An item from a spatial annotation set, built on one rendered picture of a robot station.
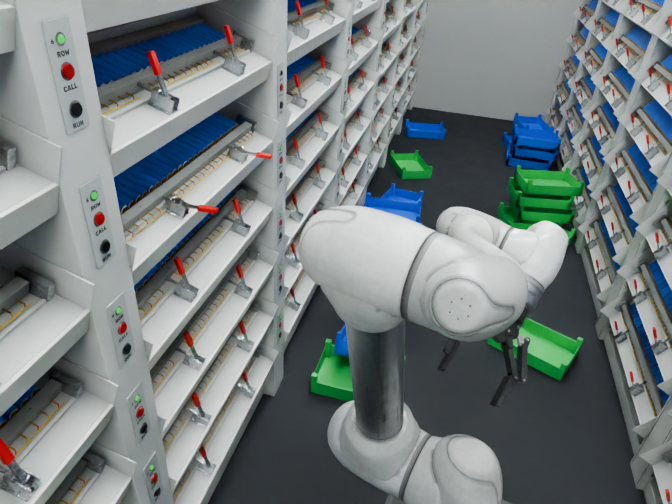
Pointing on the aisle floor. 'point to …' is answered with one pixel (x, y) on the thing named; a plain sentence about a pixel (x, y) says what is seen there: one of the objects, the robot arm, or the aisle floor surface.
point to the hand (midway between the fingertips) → (469, 383)
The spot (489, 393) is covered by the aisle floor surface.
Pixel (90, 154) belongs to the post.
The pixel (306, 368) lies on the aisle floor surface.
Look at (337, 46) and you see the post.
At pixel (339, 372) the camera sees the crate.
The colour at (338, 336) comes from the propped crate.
